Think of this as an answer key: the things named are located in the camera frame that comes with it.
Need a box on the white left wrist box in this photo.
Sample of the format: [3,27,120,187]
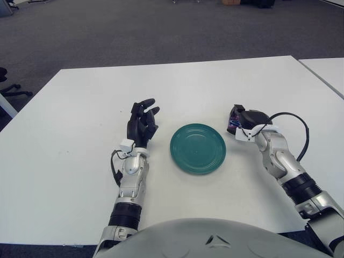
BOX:
[119,138,136,154]

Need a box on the white neighbouring table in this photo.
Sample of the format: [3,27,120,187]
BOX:
[298,58,344,99]

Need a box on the black office chair base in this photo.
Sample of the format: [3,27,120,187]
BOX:
[0,67,33,98]

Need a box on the purple blue gum pack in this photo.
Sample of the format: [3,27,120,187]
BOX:
[228,110,242,129]

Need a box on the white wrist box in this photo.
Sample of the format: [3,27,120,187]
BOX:
[235,125,279,142]
[119,138,136,154]

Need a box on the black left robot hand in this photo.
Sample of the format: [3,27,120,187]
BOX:
[126,98,161,149]

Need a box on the black bulky bag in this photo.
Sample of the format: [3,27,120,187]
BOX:
[240,0,277,8]

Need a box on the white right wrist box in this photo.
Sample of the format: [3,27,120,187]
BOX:
[235,125,279,142]

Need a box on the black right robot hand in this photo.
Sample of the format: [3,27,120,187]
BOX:
[227,104,272,134]

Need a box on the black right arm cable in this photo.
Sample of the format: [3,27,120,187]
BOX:
[264,112,311,162]

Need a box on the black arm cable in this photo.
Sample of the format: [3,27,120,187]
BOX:
[110,149,127,186]
[264,112,311,162]

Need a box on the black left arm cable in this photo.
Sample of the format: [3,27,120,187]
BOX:
[110,149,127,186]

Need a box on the grey robot torso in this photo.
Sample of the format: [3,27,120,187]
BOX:
[101,218,334,258]

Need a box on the white table leg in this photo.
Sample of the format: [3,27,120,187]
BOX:
[0,92,18,119]

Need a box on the grey office furniture piece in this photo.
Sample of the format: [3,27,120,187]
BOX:
[0,0,20,10]

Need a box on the green round plate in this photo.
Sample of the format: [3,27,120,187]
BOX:
[169,123,227,176]

